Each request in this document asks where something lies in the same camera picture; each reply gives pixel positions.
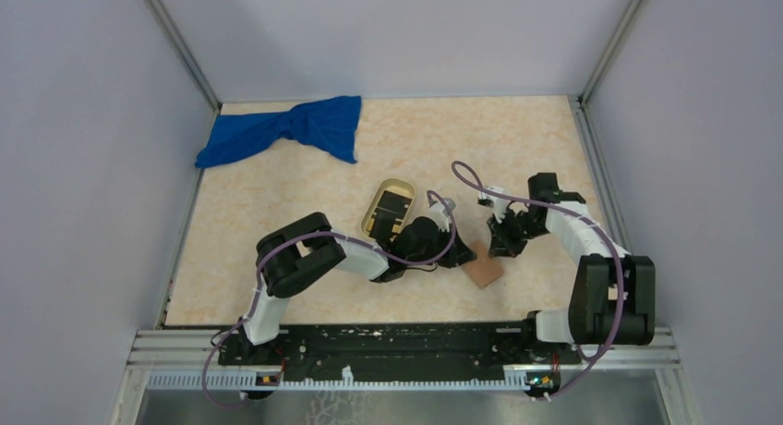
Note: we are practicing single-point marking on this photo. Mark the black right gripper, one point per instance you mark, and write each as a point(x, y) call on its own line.
point(501, 245)

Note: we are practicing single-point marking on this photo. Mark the beige oval plastic tray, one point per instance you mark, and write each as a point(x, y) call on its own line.
point(392, 184)

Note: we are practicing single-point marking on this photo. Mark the aluminium corner post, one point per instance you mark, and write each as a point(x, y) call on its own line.
point(178, 43)
point(612, 49)

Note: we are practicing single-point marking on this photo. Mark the blue cloth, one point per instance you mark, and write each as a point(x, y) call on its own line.
point(329, 125)

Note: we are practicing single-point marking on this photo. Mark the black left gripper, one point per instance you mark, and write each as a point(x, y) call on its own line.
point(460, 254)

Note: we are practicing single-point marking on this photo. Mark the black magnetic stripe card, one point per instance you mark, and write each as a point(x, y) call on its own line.
point(388, 215)

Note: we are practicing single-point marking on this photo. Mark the white slotted cable duct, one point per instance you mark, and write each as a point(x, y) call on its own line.
point(250, 380)

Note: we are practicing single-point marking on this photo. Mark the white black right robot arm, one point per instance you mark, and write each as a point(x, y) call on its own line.
point(613, 294)

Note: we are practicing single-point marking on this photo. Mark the aluminium right corner post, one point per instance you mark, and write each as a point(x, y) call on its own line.
point(612, 49)

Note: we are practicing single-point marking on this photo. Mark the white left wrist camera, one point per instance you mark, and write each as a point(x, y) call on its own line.
point(441, 213)

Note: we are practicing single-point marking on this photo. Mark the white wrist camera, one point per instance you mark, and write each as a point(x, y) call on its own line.
point(441, 213)
point(498, 205)

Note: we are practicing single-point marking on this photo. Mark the aluminium front rail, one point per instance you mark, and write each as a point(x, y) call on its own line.
point(181, 347)

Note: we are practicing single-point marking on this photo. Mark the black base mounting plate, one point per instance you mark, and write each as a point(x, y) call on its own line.
point(470, 350)

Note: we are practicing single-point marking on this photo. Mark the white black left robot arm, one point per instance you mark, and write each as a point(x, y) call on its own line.
point(293, 258)

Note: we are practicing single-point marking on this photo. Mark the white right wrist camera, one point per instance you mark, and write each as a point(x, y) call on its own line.
point(498, 205)

